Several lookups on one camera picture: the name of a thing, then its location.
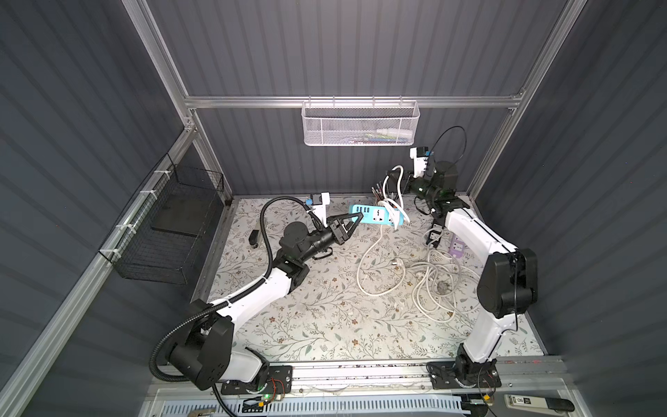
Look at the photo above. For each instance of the black wire basket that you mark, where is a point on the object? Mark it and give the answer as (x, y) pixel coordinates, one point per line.
(167, 236)

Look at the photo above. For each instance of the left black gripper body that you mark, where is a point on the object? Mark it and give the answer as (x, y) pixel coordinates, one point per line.
(335, 230)

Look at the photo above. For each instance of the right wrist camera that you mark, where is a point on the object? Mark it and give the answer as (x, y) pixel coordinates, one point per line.
(421, 161)

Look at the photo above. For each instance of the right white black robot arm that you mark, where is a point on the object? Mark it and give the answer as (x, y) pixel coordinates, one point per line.
(507, 287)

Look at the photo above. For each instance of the black power strip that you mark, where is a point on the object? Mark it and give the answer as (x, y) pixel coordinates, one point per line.
(433, 236)

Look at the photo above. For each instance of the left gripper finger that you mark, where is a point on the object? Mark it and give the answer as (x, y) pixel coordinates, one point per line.
(347, 230)
(354, 217)

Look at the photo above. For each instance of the bundle of pens and pencils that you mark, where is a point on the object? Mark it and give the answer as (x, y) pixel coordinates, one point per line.
(380, 193)

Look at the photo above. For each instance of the floral table mat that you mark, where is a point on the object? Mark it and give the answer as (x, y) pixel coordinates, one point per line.
(382, 295)

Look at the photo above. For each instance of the teal power strip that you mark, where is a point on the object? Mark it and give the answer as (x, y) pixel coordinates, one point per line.
(377, 215)

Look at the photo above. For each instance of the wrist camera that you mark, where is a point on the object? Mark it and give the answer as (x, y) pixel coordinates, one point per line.
(318, 206)
(421, 161)

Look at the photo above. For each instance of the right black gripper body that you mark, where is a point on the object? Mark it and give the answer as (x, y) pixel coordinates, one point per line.
(412, 184)

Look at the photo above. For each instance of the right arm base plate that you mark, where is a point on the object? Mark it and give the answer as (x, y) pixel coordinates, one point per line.
(451, 375)

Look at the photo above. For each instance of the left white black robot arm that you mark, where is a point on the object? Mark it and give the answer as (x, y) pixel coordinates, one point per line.
(202, 349)

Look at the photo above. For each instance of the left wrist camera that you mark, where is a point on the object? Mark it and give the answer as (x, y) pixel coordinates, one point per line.
(318, 206)

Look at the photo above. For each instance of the purple power strip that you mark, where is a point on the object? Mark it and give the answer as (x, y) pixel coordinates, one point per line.
(457, 247)

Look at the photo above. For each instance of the markers in white basket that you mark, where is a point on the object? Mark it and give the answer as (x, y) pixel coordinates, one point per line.
(389, 136)

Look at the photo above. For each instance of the white label device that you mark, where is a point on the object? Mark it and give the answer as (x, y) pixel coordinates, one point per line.
(539, 405)

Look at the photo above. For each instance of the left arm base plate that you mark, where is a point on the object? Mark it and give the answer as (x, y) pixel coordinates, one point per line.
(277, 379)

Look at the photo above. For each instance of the white slotted cable duct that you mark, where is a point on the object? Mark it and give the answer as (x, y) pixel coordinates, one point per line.
(361, 405)

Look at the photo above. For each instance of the white wire mesh basket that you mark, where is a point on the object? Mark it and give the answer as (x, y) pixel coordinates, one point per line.
(328, 123)

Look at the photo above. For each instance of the beige black stapler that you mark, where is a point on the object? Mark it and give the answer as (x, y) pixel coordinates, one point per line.
(253, 238)

